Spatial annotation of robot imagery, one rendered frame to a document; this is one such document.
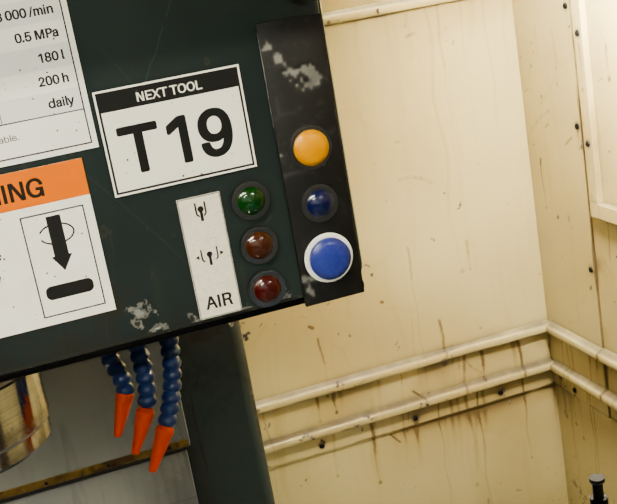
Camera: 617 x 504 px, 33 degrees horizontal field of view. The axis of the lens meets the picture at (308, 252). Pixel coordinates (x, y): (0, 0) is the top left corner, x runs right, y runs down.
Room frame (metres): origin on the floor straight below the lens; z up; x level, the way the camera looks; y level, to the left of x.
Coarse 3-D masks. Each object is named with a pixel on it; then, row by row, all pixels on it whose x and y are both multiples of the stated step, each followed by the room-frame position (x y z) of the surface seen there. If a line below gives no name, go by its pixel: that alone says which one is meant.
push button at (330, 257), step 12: (324, 240) 0.70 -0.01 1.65; (336, 240) 0.70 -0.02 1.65; (312, 252) 0.70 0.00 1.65; (324, 252) 0.70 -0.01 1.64; (336, 252) 0.70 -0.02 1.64; (348, 252) 0.70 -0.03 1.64; (312, 264) 0.70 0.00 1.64; (324, 264) 0.70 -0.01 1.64; (336, 264) 0.70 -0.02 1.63; (348, 264) 0.70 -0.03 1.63; (324, 276) 0.70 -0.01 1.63; (336, 276) 0.70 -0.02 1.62
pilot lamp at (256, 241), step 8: (256, 232) 0.69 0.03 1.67; (264, 232) 0.69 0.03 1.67; (248, 240) 0.69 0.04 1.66; (256, 240) 0.69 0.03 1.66; (264, 240) 0.69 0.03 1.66; (272, 240) 0.70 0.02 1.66; (248, 248) 0.69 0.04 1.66; (256, 248) 0.69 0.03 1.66; (264, 248) 0.69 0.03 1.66; (272, 248) 0.69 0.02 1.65; (256, 256) 0.69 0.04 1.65; (264, 256) 0.69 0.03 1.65
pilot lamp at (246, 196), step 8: (240, 192) 0.69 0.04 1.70; (248, 192) 0.69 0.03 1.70; (256, 192) 0.69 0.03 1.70; (240, 200) 0.69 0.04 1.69; (248, 200) 0.69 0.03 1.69; (256, 200) 0.69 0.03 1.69; (264, 200) 0.69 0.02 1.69; (240, 208) 0.69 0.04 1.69; (248, 208) 0.69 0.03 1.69; (256, 208) 0.69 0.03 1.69
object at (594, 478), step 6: (594, 474) 0.89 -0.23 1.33; (600, 474) 0.89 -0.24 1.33; (594, 480) 0.88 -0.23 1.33; (600, 480) 0.88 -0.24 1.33; (594, 486) 0.88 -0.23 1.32; (600, 486) 0.88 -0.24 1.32; (594, 492) 0.88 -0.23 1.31; (600, 492) 0.88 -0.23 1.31; (594, 498) 0.88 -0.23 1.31; (600, 498) 0.88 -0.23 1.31; (606, 498) 0.88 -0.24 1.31
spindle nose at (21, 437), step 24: (0, 384) 0.78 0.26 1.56; (24, 384) 0.81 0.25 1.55; (0, 408) 0.78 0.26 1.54; (24, 408) 0.80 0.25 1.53; (48, 408) 0.84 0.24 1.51; (0, 432) 0.77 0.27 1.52; (24, 432) 0.79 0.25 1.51; (48, 432) 0.83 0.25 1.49; (0, 456) 0.77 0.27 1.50; (24, 456) 0.79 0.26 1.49
